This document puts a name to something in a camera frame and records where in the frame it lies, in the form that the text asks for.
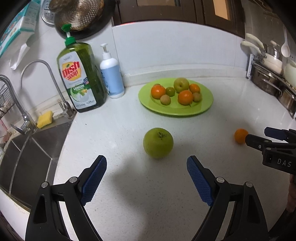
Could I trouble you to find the small orange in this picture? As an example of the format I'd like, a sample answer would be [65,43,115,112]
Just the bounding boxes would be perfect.
[189,83,201,93]
[234,128,248,145]

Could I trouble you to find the brown longan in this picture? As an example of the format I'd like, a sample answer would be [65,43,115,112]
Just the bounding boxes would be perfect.
[160,94,171,105]
[192,92,202,102]

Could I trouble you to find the yellow-green pear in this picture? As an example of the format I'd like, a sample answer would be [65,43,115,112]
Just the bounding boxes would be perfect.
[174,77,190,93]

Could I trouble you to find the green apple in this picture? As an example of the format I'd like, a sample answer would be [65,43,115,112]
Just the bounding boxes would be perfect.
[143,128,174,159]

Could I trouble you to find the large orange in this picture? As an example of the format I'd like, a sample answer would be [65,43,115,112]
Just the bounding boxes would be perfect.
[151,86,166,99]

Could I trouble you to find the steel pot lower shelf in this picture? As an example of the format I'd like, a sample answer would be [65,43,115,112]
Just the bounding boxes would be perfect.
[250,65,282,97]

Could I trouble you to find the white pot rack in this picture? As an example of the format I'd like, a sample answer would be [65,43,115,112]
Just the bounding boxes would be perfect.
[246,54,295,120]

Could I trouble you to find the white ceramic jug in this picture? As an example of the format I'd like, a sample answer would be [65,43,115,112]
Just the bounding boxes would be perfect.
[283,60,296,87]

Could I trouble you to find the steel sink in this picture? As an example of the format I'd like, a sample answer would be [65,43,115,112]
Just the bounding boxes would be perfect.
[1,120,72,211]

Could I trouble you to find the white ladle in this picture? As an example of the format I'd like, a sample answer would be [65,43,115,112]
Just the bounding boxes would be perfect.
[281,26,290,58]

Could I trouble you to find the green plate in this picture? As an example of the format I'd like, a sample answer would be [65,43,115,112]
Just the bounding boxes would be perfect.
[138,78,213,116]

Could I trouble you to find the yellow sponge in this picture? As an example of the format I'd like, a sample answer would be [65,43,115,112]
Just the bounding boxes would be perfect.
[37,110,53,129]

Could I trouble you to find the thin chrome faucet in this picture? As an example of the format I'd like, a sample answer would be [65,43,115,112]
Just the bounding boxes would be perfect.
[20,59,76,118]

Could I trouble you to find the green dish soap bottle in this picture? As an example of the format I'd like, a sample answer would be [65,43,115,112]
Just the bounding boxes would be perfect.
[57,24,107,113]

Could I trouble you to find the white blue pump bottle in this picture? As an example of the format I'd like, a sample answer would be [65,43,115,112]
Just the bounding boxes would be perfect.
[100,43,125,99]

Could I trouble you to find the paper towel pack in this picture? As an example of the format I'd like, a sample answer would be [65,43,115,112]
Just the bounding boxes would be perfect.
[1,1,41,70]

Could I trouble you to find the black frying pan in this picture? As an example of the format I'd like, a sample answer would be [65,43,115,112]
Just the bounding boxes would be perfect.
[55,1,116,40]

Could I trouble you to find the round steel steamer plate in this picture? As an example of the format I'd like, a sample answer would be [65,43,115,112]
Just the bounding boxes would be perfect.
[40,0,55,26]

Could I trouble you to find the brass colander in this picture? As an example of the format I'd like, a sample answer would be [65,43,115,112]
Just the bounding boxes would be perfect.
[49,0,104,31]

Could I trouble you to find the white handled saucepan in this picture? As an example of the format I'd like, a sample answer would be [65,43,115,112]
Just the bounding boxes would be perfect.
[241,33,283,75]

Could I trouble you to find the wire sink caddy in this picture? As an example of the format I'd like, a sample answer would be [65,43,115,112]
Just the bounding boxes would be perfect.
[0,84,15,118]

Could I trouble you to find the dark wooden window frame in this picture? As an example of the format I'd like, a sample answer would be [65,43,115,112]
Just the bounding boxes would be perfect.
[113,0,245,38]

